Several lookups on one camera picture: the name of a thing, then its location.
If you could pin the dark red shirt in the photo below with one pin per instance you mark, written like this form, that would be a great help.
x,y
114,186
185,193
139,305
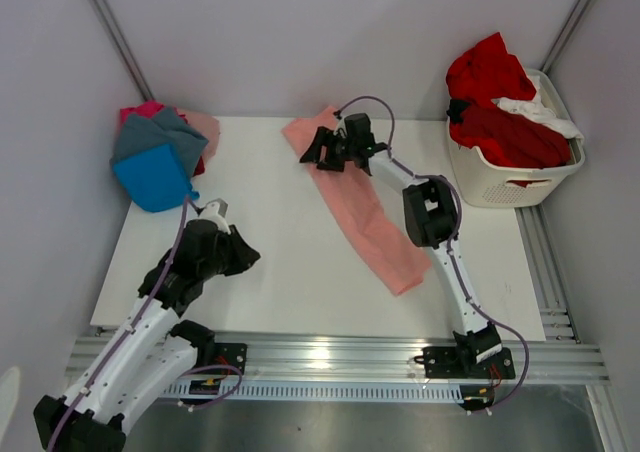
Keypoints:
x,y
509,140

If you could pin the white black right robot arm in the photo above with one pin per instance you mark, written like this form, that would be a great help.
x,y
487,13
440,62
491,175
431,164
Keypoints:
x,y
432,217

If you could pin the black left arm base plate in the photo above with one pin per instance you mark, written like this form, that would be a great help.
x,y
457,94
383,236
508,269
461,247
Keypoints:
x,y
224,353

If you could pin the white slotted cable duct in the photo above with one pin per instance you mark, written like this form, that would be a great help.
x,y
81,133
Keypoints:
x,y
410,392

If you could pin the bright red shirt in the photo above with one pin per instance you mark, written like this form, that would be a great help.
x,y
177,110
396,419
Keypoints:
x,y
486,72

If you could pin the red folded shirt in stack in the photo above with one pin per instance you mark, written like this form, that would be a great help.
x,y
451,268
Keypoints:
x,y
200,167

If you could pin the left aluminium corner post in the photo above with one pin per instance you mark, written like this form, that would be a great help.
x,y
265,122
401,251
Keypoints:
x,y
121,46

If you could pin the blue folded t shirt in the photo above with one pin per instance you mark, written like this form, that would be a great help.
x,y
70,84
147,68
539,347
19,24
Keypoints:
x,y
155,179

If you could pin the aluminium corner post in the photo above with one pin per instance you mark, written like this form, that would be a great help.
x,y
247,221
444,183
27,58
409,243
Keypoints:
x,y
121,46
577,14

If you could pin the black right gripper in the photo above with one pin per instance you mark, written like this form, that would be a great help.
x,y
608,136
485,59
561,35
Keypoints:
x,y
314,155

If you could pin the white shirt in basket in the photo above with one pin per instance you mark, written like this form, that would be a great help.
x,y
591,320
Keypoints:
x,y
535,111

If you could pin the grey blue folded shirt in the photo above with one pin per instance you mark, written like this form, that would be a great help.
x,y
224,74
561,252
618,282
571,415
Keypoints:
x,y
138,134

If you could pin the white laundry basket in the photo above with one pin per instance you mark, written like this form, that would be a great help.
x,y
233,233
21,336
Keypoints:
x,y
485,185

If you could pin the right aluminium corner post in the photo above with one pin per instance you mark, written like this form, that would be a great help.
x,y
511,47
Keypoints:
x,y
577,14

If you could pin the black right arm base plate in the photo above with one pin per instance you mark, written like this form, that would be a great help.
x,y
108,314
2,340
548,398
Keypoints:
x,y
447,362

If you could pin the black garment in basket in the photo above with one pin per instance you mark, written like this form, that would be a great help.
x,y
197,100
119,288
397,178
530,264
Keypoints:
x,y
456,109

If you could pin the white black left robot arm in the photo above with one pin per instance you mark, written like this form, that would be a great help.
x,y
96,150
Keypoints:
x,y
153,348

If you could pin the pale pink folded shirt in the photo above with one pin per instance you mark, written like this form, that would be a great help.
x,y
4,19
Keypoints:
x,y
206,125

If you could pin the magenta folded shirt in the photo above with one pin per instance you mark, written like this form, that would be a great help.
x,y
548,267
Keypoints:
x,y
147,110

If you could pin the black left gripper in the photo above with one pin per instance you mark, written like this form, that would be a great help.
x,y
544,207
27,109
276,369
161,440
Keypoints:
x,y
244,255

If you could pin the salmon pink t shirt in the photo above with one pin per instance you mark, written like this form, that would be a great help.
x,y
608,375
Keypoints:
x,y
384,248

